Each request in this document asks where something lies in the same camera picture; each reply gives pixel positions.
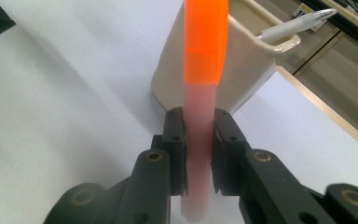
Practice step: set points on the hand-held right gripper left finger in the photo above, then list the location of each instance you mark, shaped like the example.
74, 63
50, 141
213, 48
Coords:
177, 155

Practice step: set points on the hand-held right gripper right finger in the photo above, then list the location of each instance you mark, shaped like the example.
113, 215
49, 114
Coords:
227, 155

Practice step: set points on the beige square cup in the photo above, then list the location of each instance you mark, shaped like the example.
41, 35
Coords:
248, 62

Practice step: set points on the orange highlighter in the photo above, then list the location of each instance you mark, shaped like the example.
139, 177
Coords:
205, 46

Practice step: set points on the translucent pen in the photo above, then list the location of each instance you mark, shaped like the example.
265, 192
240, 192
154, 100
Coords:
292, 26

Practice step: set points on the beige wooden cabinet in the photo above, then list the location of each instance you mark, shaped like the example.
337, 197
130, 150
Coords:
338, 77

